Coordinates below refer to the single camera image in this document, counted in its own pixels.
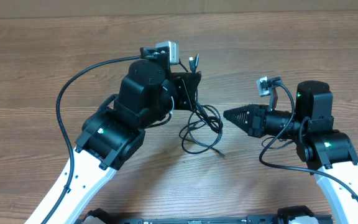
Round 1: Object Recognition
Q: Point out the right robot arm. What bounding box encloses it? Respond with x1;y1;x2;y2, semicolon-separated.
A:
224;77;358;223

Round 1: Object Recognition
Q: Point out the right camera black cable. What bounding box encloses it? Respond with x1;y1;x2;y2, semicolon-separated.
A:
259;82;358;224

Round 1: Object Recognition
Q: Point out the camera black cable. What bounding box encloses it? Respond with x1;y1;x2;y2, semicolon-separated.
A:
259;82;358;224
39;55;142;224

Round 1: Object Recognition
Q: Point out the left camera black cable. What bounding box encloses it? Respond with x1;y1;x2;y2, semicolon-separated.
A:
39;55;142;224

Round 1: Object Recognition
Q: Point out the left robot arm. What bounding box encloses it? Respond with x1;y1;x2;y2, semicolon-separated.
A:
28;42;201;223

